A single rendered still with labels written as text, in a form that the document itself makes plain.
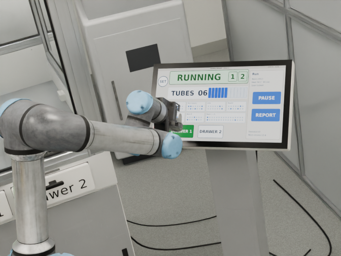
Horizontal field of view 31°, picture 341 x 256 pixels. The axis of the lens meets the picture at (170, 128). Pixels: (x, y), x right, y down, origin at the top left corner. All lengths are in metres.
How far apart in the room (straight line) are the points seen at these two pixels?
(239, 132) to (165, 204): 1.58
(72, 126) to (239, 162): 0.92
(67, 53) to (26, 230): 0.71
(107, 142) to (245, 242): 1.05
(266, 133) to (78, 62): 0.69
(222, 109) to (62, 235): 0.79
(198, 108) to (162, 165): 1.87
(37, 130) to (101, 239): 1.04
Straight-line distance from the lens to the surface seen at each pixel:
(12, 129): 1.63
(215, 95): 2.22
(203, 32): 5.71
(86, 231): 2.48
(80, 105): 2.25
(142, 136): 1.73
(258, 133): 2.15
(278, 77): 2.18
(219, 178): 2.38
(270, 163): 3.91
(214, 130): 2.19
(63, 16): 2.15
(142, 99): 1.88
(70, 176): 2.33
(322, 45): 3.01
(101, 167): 2.37
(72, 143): 1.57
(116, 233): 2.52
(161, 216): 3.59
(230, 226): 2.51
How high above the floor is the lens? 2.02
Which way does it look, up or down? 27 degrees down
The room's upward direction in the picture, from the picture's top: 11 degrees counter-clockwise
